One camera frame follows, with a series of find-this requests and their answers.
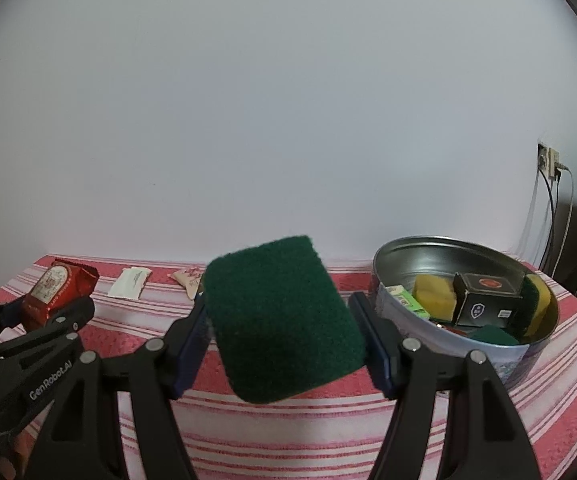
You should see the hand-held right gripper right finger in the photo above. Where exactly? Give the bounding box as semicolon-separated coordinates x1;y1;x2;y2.
349;292;542;480

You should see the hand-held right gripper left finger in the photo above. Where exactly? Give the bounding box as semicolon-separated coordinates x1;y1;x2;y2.
38;292;212;480

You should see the red packet with pale label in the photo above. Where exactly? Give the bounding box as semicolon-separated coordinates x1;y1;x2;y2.
21;257;100;331

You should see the white green tissue pack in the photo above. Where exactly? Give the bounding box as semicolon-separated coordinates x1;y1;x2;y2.
385;284;430;320

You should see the white sachet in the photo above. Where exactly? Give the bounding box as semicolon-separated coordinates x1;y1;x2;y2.
107;266;150;298

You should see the pink floral packet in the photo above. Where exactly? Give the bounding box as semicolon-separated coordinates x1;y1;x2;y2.
172;267;205;301

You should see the yellow green scouring sponge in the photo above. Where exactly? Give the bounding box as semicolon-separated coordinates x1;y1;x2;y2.
467;324;521;346
413;274;457;322
202;235;368;404
511;274;552;341

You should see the black gold-trimmed box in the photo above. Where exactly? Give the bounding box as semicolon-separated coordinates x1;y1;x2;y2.
453;272;525;330

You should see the round printed metal tin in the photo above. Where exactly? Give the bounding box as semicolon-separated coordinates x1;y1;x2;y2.
373;236;560;391

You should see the red striped tablecloth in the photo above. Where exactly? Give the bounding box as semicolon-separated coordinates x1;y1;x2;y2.
0;254;577;480

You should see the black cable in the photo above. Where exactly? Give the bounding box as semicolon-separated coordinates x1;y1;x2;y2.
540;170;562;268

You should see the white wall socket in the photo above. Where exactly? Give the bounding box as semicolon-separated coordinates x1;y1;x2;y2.
537;142;560;178

